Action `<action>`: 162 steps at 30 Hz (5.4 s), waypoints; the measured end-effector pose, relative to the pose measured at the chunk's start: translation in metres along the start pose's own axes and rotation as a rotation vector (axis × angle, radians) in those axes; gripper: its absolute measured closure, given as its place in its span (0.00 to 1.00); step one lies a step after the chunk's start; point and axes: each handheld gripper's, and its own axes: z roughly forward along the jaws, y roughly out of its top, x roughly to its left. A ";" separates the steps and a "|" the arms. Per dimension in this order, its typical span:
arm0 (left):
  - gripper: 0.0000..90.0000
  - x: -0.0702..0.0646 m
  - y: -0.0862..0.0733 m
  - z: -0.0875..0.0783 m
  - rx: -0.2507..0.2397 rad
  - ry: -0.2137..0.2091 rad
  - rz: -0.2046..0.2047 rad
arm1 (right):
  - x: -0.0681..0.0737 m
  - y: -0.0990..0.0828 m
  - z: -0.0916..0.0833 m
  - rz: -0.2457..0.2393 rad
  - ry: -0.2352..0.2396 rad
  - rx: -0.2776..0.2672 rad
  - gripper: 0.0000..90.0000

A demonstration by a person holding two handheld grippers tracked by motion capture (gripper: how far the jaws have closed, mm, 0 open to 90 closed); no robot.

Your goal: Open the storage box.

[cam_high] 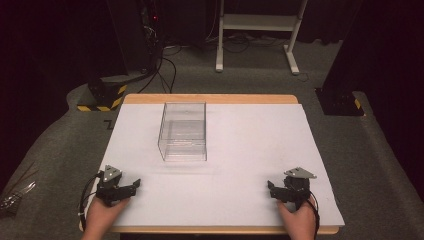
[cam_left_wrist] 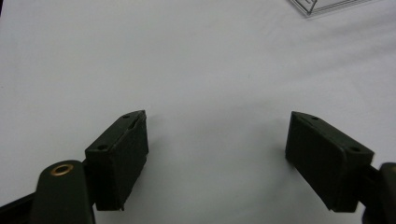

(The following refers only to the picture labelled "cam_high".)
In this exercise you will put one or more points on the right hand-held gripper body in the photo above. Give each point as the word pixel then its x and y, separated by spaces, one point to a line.
pixel 295 188

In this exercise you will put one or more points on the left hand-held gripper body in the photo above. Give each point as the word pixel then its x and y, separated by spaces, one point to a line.
pixel 110 186

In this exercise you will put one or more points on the person's left hand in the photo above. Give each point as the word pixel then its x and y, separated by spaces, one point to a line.
pixel 104 213

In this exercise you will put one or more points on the person's right hand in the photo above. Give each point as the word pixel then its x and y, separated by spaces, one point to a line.
pixel 298 221

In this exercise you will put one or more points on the white paper sheet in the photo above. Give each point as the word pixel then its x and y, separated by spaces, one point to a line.
pixel 233 160

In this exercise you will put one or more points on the clear plastic box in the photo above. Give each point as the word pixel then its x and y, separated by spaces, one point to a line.
pixel 182 133

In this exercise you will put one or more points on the black yellow striped stand base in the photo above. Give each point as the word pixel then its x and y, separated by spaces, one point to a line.
pixel 105 96

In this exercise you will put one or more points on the white work board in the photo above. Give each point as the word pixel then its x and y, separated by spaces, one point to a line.
pixel 210 98

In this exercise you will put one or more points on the dark equipment tower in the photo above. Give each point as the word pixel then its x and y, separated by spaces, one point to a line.
pixel 136 33

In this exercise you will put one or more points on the white metal stand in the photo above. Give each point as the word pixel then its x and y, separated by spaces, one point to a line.
pixel 258 22

